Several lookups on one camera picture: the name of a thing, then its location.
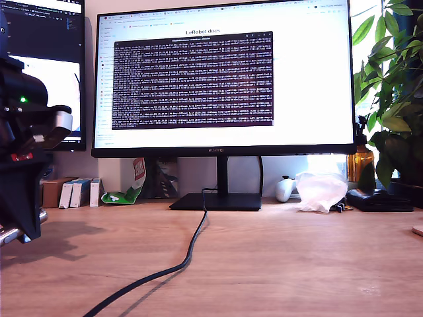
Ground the small white box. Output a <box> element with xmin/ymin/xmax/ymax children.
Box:
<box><xmin>69</xmin><ymin>178</ymin><xmax>92</xmax><ymax>208</ymax></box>
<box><xmin>89</xmin><ymin>177</ymin><xmax>105</xmax><ymax>208</ymax></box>
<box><xmin>58</xmin><ymin>182</ymin><xmax>74</xmax><ymax>209</ymax></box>

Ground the large black Huawei monitor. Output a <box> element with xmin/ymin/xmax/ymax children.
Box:
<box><xmin>91</xmin><ymin>0</ymin><xmax>358</xmax><ymax>211</ymax></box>

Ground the pale arm camera box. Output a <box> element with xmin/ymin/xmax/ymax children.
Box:
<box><xmin>32</xmin><ymin>104</ymin><xmax>73</xmax><ymax>151</ymax></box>

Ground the grey printed carton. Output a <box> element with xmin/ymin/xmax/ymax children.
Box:
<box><xmin>155</xmin><ymin>157</ymin><xmax>179</xmax><ymax>199</ymax></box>

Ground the white game controller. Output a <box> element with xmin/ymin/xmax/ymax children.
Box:
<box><xmin>276</xmin><ymin>176</ymin><xmax>297</xmax><ymax>203</ymax></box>

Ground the metallic silver laser pointer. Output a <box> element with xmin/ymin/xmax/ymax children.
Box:
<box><xmin>0</xmin><ymin>209</ymin><xmax>48</xmax><ymax>247</ymax></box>

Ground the brown cardboard box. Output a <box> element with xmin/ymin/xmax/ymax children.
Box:
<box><xmin>41</xmin><ymin>177</ymin><xmax>80</xmax><ymax>209</ymax></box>

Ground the crumpled white plastic bag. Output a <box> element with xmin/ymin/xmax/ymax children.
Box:
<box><xmin>293</xmin><ymin>171</ymin><xmax>348</xmax><ymax>214</ymax></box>

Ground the black leather wallet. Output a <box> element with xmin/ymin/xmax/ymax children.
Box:
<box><xmin>346</xmin><ymin>188</ymin><xmax>414</xmax><ymax>213</ymax></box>

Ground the green leafy house plant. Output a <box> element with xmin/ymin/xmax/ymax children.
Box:
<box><xmin>350</xmin><ymin>0</ymin><xmax>423</xmax><ymax>190</ymax></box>

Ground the amber glass pump bottle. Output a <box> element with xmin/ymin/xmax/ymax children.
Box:
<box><xmin>346</xmin><ymin>116</ymin><xmax>376</xmax><ymax>184</ymax></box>

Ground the thick black table cable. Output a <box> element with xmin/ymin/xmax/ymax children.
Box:
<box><xmin>82</xmin><ymin>188</ymin><xmax>219</xmax><ymax>317</ymax></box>

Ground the black monitor with dark screen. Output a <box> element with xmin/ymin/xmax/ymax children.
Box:
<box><xmin>0</xmin><ymin>0</ymin><xmax>87</xmax><ymax>152</ymax></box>

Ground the green and red snack bag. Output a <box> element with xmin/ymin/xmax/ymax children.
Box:
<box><xmin>100</xmin><ymin>157</ymin><xmax>147</xmax><ymax>205</ymax></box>

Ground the dark plant pot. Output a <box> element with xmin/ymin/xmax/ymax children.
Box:
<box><xmin>387</xmin><ymin>180</ymin><xmax>423</xmax><ymax>209</ymax></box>

